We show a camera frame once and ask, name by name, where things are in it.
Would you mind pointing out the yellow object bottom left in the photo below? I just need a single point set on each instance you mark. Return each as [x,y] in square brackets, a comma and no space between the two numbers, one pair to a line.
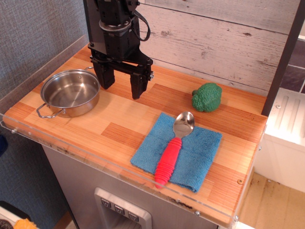
[24,224]

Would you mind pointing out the green toy broccoli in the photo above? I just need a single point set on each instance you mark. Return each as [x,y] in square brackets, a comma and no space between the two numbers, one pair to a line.
[207,98]

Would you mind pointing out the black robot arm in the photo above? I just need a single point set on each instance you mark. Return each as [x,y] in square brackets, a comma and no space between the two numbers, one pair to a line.
[116,12]

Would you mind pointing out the dark vertical post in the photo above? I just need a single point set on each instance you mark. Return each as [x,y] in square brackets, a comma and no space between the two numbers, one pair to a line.
[285,58]
[92,15]

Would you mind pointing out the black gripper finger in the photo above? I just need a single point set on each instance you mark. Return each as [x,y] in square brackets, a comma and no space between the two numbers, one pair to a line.
[139,83]
[105,74]

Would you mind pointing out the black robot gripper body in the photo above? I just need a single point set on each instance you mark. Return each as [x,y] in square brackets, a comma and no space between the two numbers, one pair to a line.
[122,44]

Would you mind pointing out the clear acrylic edge guard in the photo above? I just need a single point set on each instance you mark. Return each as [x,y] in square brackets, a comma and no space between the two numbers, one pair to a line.
[211,169]

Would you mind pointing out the grey cabinet with dispenser panel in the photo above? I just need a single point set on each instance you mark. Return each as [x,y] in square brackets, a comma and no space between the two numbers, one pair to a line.
[102,201]

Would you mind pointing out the stainless steel pot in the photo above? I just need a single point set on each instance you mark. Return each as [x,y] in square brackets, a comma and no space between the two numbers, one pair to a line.
[70,93]

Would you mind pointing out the white plastic sink unit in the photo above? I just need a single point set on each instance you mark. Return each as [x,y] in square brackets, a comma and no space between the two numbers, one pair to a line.
[281,154]

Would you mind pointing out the dark vertical post right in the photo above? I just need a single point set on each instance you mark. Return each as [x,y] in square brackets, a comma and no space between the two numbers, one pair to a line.
[285,58]

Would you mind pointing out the red handled metal spoon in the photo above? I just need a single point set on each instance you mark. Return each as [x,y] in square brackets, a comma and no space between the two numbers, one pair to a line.
[183,126]

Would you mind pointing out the dark vertical post left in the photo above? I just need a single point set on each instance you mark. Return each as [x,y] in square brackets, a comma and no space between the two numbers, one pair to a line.
[92,15]

